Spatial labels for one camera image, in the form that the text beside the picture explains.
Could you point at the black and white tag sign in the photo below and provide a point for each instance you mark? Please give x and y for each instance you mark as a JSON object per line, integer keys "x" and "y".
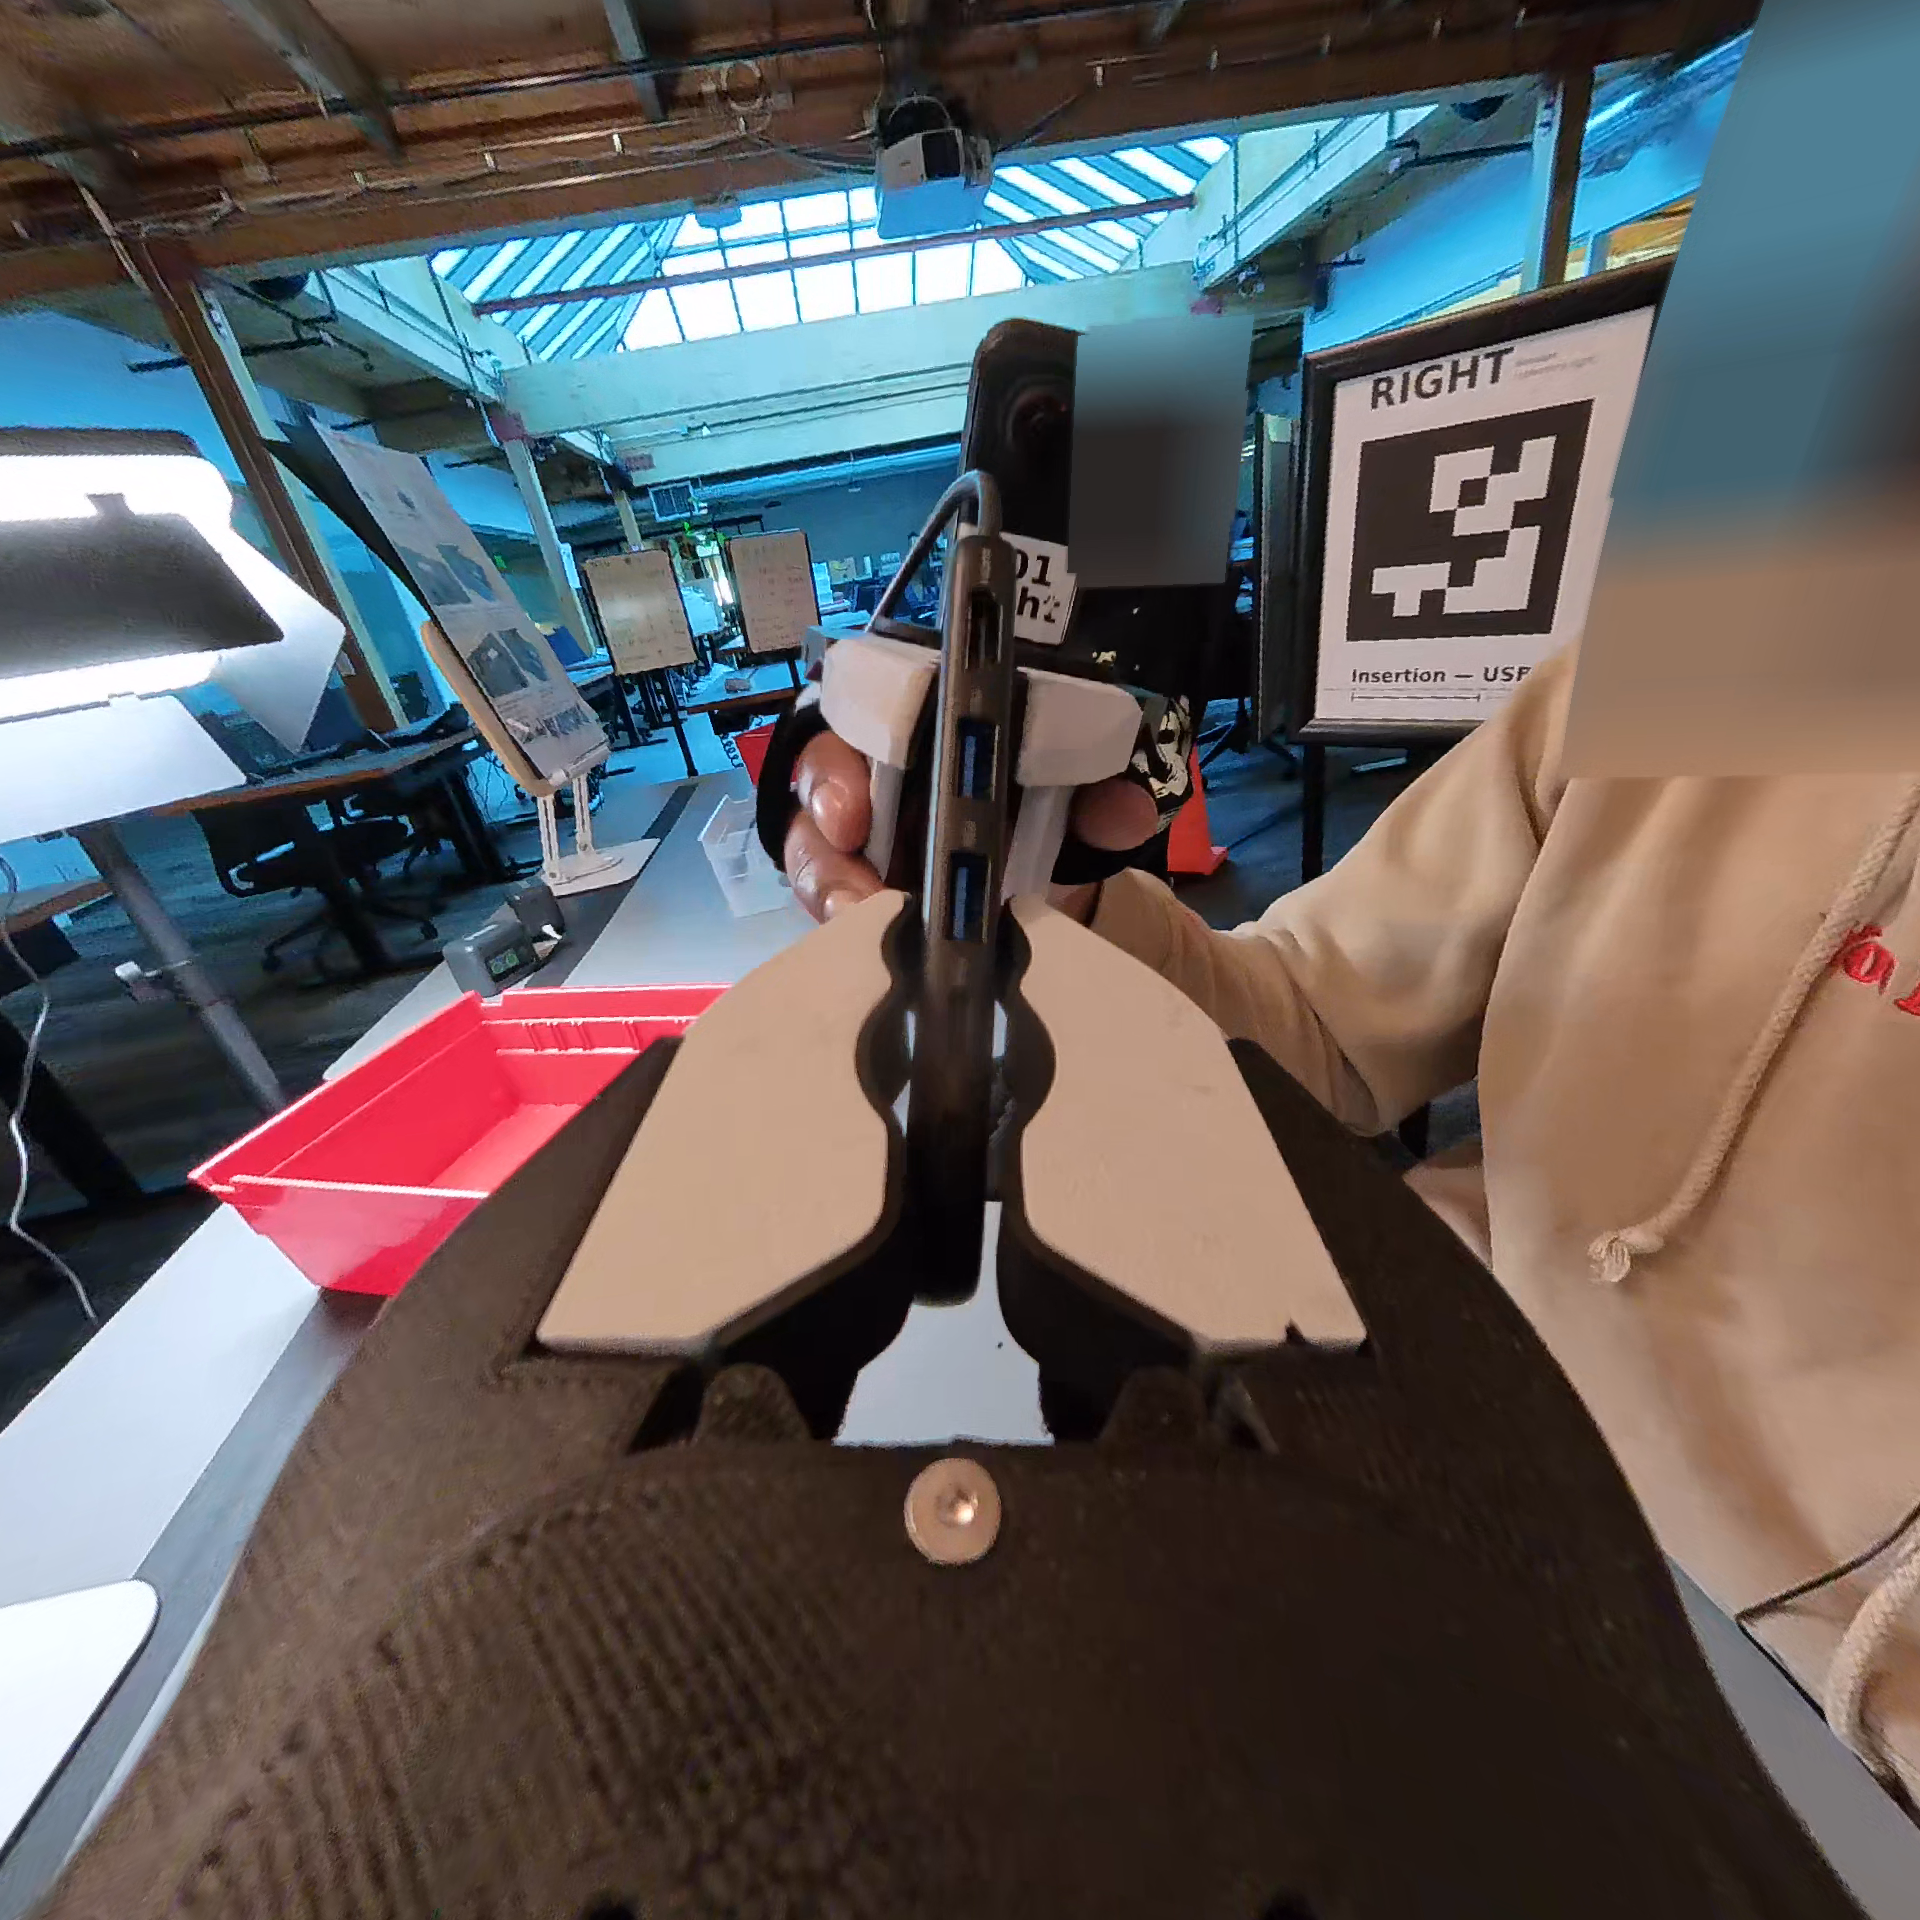
{"x": 1470, "y": 526}

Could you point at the ceiling projector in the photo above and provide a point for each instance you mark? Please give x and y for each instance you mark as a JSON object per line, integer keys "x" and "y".
{"x": 929, "y": 166}

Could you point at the person's beige hoodie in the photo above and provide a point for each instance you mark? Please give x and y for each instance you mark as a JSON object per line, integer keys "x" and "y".
{"x": 1725, "y": 1201}

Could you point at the dark office desk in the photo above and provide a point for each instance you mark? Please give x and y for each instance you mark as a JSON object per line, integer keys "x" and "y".
{"x": 299, "y": 765}

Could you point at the whiteboard on stand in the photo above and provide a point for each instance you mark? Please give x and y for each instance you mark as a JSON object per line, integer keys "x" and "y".
{"x": 640, "y": 607}
{"x": 773, "y": 590}

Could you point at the white light panel lamp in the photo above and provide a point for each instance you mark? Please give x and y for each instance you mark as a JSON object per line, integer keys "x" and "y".
{"x": 151, "y": 751}

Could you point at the grey label printer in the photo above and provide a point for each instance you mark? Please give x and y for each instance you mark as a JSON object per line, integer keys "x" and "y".
{"x": 496, "y": 947}

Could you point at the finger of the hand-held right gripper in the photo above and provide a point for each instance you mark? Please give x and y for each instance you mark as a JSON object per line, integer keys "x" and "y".
{"x": 1072, "y": 727}
{"x": 887, "y": 697}

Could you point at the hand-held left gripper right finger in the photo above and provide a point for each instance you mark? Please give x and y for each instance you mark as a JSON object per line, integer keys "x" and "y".
{"x": 1171, "y": 1172}

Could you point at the red plastic bin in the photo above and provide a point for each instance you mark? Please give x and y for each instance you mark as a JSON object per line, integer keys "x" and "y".
{"x": 375, "y": 1186}

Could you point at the dark slim usb hub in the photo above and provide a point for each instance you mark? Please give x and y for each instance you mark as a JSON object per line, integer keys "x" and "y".
{"x": 948, "y": 1050}

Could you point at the orange traffic cone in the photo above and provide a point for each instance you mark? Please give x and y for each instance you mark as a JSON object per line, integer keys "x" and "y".
{"x": 1197, "y": 840}

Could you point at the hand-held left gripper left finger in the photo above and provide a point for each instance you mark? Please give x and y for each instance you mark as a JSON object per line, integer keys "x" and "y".
{"x": 735, "y": 1155}

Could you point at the person's right hand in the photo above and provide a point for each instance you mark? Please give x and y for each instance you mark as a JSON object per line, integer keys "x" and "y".
{"x": 827, "y": 827}

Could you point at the clear plastic container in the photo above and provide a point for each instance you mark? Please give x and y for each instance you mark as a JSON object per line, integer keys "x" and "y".
{"x": 744, "y": 864}

